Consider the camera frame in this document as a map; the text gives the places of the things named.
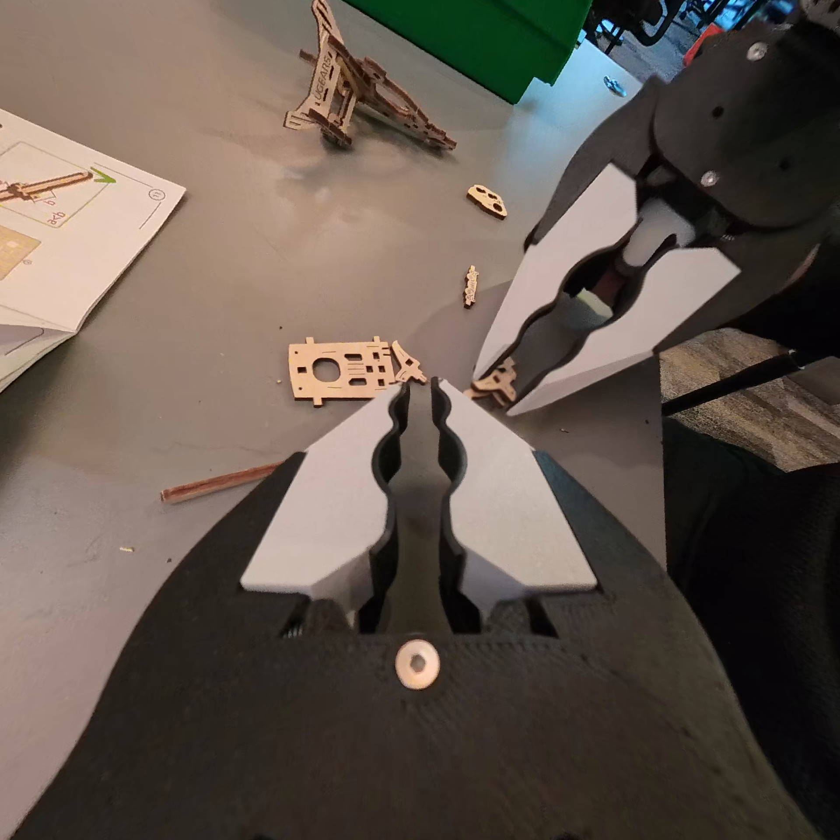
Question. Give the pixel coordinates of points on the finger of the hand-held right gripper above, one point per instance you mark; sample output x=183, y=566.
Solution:
x=656, y=308
x=564, y=243

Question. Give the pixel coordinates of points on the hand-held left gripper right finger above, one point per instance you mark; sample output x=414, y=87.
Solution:
x=518, y=525

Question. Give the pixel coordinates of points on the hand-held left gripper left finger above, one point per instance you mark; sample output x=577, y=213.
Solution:
x=315, y=518

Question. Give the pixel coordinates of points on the hook shaped wooden part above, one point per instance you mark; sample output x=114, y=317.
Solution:
x=489, y=387

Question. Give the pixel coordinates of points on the person's right forearm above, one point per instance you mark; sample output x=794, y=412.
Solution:
x=807, y=308

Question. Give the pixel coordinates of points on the assembled wooden model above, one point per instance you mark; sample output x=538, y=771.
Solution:
x=323, y=79

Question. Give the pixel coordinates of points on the oval wooden part with holes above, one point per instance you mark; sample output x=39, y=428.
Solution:
x=491, y=200

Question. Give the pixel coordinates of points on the small narrow wooden strip part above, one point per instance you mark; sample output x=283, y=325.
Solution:
x=470, y=287

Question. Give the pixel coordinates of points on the thin wooden stick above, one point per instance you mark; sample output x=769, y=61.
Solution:
x=216, y=482

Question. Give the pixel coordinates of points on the large flat wooden plate part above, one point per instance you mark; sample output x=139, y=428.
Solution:
x=308, y=394

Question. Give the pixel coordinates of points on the metal table grommet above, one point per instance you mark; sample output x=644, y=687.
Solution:
x=614, y=85

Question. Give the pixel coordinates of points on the red black office chair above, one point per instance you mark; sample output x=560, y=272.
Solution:
x=649, y=26

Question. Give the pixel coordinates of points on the cross shaped wooden part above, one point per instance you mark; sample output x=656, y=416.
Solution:
x=407, y=362

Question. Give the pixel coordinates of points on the green plastic bin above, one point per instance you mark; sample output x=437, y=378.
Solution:
x=472, y=39

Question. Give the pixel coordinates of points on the person's body in black clothing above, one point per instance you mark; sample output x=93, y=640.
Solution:
x=754, y=590

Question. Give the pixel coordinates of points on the white instruction booklet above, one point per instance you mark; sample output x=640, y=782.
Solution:
x=98, y=229

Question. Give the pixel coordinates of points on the black chair frame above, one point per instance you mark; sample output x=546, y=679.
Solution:
x=722, y=384

